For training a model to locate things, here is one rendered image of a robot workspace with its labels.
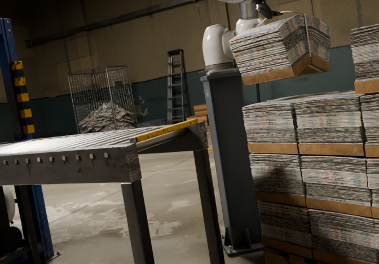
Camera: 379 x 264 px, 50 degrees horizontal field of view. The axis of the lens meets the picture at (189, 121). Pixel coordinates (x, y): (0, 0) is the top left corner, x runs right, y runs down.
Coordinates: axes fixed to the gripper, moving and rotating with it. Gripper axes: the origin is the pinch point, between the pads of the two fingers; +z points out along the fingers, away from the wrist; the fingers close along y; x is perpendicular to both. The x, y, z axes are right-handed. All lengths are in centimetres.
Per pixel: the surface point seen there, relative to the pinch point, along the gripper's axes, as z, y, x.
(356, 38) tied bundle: -20, 28, 47
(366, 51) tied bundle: -19, 33, 50
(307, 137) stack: -16, 64, 22
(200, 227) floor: 19, 130, -91
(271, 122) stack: -17, 57, 4
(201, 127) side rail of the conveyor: -45, 56, -11
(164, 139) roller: -65, 59, -11
